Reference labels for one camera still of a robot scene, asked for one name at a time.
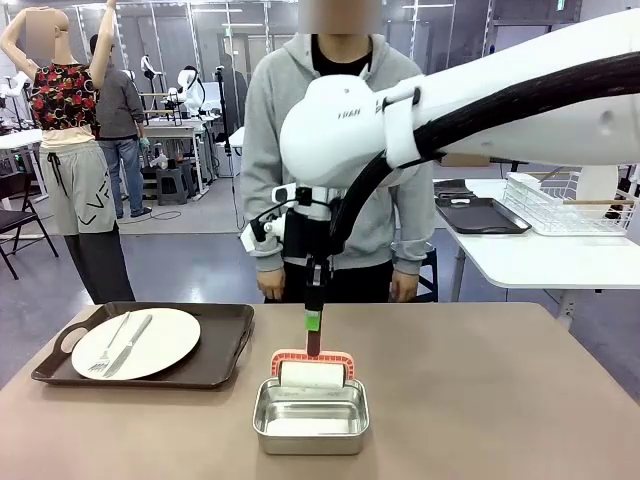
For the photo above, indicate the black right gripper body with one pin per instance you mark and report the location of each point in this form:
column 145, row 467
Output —
column 297, row 235

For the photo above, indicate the black green-padded right gripper finger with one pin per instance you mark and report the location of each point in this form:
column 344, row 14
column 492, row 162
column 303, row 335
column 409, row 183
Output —
column 322, row 300
column 312, row 300

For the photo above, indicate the pink lint roller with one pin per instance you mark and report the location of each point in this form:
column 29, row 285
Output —
column 312, row 375

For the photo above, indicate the dark brown serving tray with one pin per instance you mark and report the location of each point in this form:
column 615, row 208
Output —
column 220, row 340

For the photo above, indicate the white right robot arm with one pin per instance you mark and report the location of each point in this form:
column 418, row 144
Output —
column 500, row 75

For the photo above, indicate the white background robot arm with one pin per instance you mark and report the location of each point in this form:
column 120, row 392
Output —
column 17, row 82
column 189, row 95
column 146, row 64

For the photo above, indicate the person's left forearm grey sleeve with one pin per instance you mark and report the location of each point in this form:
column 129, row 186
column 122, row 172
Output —
column 415, row 235

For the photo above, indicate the person's right hand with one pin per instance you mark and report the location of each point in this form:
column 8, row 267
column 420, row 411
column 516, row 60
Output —
column 271, row 286

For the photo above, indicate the person's left hand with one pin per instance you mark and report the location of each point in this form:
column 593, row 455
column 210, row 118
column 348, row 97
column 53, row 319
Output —
column 402, row 289

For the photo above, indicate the person in grey hoodie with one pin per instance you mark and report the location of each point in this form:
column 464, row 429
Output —
column 270, row 125

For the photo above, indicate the white standing desk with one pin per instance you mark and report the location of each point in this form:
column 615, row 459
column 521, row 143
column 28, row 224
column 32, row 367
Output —
column 235, row 137

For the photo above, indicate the rectangular metal container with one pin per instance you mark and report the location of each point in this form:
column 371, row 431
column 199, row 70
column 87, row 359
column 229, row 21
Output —
column 310, row 425

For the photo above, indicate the dark grey step stool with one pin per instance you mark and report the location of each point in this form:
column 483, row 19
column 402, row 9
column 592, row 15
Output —
column 170, row 185

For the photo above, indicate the black serving tray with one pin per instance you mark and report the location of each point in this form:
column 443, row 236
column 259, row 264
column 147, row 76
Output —
column 480, row 215
column 447, row 189

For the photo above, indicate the white workbench desk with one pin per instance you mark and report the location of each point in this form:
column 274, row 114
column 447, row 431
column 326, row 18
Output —
column 165, row 132

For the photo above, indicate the brown cardboard box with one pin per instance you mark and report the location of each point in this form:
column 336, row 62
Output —
column 465, row 160

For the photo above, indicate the silver table knife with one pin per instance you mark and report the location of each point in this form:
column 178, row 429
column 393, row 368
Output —
column 131, row 342

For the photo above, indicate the black trousers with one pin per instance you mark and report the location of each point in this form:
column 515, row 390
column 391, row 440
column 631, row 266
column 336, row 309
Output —
column 100, row 270

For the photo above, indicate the person in grey sweater jeans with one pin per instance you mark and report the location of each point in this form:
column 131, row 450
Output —
column 115, row 110

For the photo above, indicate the silver fork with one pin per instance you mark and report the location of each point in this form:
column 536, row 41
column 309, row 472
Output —
column 101, row 367

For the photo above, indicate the large white table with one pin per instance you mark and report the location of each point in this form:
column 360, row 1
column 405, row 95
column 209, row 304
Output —
column 550, row 260

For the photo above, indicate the beige mannequin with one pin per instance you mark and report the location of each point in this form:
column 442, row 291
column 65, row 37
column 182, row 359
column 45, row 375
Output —
column 102, row 50

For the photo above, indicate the red floral crop top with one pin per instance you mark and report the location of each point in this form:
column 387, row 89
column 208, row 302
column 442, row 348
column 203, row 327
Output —
column 60, row 100

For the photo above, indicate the black folding chair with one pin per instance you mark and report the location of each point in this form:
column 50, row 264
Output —
column 15, row 220

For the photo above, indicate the white side table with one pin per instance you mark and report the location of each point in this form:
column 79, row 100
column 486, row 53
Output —
column 20, row 137

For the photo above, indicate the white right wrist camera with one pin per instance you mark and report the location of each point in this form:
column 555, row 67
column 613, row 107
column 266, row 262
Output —
column 260, row 240

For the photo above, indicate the black camera tripod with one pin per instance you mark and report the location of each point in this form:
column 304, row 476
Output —
column 226, row 125

